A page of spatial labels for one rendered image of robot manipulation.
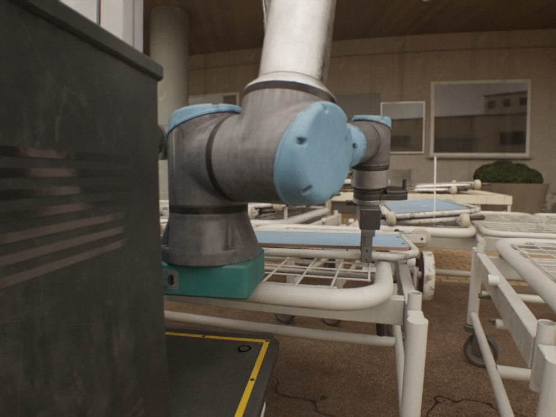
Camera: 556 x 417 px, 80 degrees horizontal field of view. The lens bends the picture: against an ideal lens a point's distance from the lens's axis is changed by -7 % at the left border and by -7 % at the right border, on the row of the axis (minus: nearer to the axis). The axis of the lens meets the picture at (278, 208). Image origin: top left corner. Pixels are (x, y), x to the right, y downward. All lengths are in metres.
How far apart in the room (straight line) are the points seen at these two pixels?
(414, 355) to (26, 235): 0.64
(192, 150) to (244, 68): 7.15
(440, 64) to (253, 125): 6.86
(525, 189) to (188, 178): 5.57
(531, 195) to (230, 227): 5.60
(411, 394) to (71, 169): 0.67
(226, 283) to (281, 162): 0.25
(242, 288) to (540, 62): 7.40
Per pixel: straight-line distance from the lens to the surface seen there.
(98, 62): 0.33
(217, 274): 0.62
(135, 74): 0.38
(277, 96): 0.52
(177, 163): 0.64
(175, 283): 0.65
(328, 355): 1.53
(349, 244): 1.00
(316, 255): 0.93
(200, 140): 0.60
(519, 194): 5.93
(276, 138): 0.48
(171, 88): 5.80
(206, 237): 0.61
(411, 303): 0.77
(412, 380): 0.75
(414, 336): 0.71
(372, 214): 0.84
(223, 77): 7.86
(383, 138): 0.82
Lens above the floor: 0.72
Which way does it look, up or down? 5 degrees down
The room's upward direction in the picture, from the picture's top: straight up
